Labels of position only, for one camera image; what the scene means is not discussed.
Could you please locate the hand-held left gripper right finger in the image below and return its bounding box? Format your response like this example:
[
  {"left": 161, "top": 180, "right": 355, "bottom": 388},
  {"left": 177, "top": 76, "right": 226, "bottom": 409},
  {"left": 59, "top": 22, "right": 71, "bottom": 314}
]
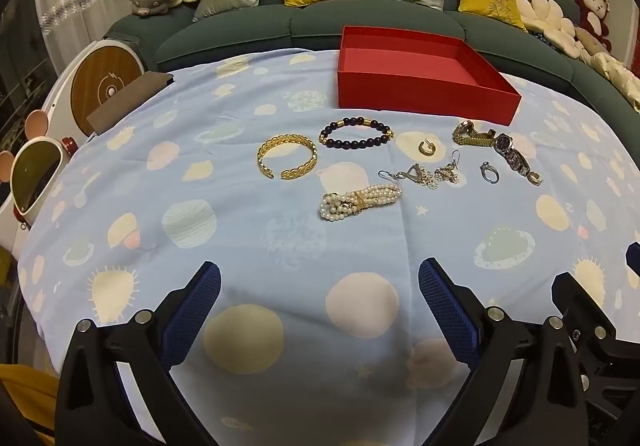
[{"left": 417, "top": 257, "right": 592, "bottom": 446}]

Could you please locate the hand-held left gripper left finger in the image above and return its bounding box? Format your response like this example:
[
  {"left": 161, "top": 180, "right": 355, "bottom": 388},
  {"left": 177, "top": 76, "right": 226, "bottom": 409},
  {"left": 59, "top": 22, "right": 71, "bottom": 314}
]
[{"left": 55, "top": 261, "right": 223, "bottom": 446}]

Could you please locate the silver dangling earring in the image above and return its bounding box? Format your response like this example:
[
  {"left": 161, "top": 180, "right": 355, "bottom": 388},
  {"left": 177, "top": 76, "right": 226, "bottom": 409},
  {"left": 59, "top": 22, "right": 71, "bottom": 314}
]
[
  {"left": 432, "top": 150, "right": 463, "bottom": 186},
  {"left": 377, "top": 163, "right": 436, "bottom": 189}
]

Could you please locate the pearl bracelet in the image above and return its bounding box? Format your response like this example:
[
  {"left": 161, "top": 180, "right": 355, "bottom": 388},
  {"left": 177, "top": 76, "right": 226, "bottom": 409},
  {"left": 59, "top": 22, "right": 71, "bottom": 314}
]
[{"left": 318, "top": 182, "right": 403, "bottom": 223}]

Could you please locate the silver watch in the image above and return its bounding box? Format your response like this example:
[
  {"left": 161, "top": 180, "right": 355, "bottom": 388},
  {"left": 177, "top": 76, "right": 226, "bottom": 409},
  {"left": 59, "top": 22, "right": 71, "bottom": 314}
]
[{"left": 492, "top": 132, "right": 532, "bottom": 175}]

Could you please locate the dark bead bracelet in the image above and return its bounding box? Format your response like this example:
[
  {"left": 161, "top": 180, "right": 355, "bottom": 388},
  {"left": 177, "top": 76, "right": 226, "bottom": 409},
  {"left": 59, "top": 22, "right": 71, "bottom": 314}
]
[{"left": 319, "top": 116, "right": 396, "bottom": 150}]

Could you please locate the gold bangle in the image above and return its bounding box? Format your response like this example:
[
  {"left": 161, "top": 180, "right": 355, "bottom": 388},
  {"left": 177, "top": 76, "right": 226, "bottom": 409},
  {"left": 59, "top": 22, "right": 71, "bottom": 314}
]
[{"left": 256, "top": 133, "right": 319, "bottom": 182}]

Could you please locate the red cardboard box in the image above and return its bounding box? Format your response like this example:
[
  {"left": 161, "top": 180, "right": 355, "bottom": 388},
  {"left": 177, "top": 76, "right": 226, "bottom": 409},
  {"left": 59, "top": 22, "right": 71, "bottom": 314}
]
[{"left": 336, "top": 25, "right": 522, "bottom": 126}]

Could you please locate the blue printed tablecloth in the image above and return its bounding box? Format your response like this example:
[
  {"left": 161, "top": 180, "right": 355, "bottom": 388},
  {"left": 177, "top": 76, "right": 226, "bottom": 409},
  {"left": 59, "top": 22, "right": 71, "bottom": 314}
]
[{"left": 17, "top": 48, "right": 640, "bottom": 446}]

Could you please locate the cream satin pillow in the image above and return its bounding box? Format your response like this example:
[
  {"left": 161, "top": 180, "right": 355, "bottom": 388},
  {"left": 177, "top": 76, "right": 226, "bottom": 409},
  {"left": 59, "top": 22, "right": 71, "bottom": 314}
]
[{"left": 592, "top": 51, "right": 640, "bottom": 112}]

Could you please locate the white framed tinted mirror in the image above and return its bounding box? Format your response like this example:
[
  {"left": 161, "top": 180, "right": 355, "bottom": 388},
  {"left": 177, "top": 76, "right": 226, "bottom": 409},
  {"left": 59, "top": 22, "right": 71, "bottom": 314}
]
[{"left": 10, "top": 136, "right": 66, "bottom": 227}]

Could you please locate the beige plush toy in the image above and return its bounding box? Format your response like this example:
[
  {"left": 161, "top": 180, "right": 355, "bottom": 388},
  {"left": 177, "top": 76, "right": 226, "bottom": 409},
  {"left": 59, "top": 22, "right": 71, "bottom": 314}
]
[{"left": 575, "top": 26, "right": 608, "bottom": 59}]

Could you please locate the dark patterned cloth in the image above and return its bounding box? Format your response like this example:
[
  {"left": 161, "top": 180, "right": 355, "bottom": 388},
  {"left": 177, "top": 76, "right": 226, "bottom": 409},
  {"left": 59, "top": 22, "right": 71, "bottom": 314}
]
[{"left": 527, "top": 23, "right": 556, "bottom": 49}]

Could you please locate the white appliance with wooden disc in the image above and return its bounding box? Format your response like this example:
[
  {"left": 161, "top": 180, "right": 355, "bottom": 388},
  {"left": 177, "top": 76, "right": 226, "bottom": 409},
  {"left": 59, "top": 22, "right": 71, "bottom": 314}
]
[{"left": 37, "top": 38, "right": 151, "bottom": 147}]

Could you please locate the red monkey plush toy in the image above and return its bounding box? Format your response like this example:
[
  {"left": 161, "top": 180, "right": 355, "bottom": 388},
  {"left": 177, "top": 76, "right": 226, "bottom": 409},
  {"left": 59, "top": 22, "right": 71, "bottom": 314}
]
[{"left": 574, "top": 0, "right": 613, "bottom": 52}]

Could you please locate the white flower cushion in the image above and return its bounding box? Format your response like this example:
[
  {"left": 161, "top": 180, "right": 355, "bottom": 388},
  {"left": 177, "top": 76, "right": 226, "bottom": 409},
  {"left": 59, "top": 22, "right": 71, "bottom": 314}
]
[{"left": 515, "top": 0, "right": 581, "bottom": 59}]

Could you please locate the white curtain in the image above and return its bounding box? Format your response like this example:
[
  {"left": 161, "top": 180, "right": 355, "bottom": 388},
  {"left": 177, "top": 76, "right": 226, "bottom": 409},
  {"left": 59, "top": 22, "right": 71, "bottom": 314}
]
[{"left": 32, "top": 0, "right": 133, "bottom": 72}]

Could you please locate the dark green sofa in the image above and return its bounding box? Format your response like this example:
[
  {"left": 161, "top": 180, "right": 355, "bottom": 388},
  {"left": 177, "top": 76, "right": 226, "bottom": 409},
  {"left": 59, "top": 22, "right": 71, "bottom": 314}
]
[{"left": 107, "top": 0, "right": 640, "bottom": 114}]

